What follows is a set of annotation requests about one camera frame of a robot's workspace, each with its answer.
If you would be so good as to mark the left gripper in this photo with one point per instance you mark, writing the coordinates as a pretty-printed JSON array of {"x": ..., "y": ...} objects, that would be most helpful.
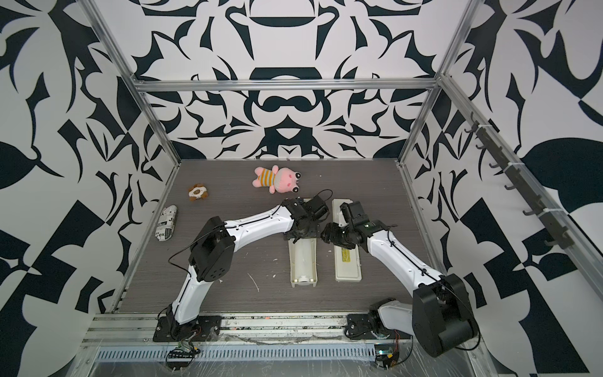
[{"x": 314, "y": 232}]

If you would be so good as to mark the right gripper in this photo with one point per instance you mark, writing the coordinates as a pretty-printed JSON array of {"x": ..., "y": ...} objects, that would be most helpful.
[{"x": 330, "y": 233}]

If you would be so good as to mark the cream dispenser base tray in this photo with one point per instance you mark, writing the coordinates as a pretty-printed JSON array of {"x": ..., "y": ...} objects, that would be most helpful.
[{"x": 303, "y": 262}]

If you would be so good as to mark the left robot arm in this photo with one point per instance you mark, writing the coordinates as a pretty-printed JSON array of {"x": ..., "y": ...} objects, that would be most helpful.
[{"x": 211, "y": 253}]

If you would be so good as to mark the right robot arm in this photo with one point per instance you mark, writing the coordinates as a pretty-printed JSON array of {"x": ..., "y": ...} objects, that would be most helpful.
[{"x": 440, "y": 317}]

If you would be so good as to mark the pink plush pig toy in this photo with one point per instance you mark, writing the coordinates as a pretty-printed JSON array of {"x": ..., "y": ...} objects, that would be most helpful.
[{"x": 277, "y": 180}]

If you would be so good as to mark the brown white plush toy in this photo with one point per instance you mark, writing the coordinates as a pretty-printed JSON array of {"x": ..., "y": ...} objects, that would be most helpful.
[{"x": 197, "y": 192}]

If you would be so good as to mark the right circuit board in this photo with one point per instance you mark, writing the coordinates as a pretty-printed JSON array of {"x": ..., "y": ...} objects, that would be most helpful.
[{"x": 387, "y": 355}]

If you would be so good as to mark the circuit board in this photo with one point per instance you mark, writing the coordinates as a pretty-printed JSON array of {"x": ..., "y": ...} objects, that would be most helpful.
[
  {"x": 179, "y": 358},
  {"x": 387, "y": 355}
]

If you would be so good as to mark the black white patterned shoe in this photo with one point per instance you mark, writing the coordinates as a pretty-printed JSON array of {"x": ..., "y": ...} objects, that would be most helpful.
[{"x": 166, "y": 223}]

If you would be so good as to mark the left circuit board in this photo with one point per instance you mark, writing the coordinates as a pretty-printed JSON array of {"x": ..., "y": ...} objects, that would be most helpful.
[{"x": 179, "y": 358}]

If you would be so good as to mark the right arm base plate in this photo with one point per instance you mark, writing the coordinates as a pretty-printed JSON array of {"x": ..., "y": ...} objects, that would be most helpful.
[{"x": 369, "y": 327}]

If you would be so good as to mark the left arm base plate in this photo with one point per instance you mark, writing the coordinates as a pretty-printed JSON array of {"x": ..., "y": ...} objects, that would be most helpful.
[{"x": 203, "y": 329}]

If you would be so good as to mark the wall hook rail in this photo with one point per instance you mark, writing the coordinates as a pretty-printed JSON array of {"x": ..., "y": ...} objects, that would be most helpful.
[{"x": 522, "y": 181}]

